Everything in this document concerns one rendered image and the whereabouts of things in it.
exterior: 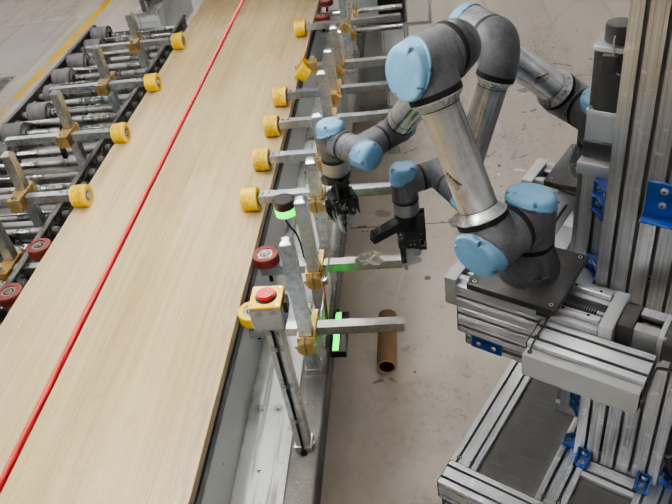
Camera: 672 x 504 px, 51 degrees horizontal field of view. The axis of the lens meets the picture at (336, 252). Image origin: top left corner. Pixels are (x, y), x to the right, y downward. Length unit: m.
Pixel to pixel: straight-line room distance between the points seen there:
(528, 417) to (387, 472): 0.54
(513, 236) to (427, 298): 1.72
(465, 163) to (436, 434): 1.46
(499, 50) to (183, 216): 1.20
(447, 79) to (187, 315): 1.00
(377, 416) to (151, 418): 1.22
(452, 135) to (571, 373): 0.60
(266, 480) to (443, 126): 1.03
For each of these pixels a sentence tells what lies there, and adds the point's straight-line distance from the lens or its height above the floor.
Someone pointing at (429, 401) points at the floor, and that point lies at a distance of 2.83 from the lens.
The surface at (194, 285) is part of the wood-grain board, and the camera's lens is 2.11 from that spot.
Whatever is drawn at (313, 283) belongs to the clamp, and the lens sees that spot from 2.09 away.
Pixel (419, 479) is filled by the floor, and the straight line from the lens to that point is 2.62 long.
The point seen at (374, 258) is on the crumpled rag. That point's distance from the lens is 2.09.
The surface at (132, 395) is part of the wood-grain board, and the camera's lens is 1.86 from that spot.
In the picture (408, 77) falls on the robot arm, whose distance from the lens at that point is 1.44.
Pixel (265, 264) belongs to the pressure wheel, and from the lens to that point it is 2.12.
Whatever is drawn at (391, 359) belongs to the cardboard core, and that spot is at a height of 0.07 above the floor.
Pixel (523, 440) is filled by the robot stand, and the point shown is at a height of 0.21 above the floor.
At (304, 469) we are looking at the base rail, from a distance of 1.83.
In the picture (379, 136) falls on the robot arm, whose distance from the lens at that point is 1.80.
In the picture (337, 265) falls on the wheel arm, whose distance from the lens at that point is 2.12.
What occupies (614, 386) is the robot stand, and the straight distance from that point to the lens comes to 1.66.
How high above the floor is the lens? 2.19
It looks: 38 degrees down
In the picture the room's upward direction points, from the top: 10 degrees counter-clockwise
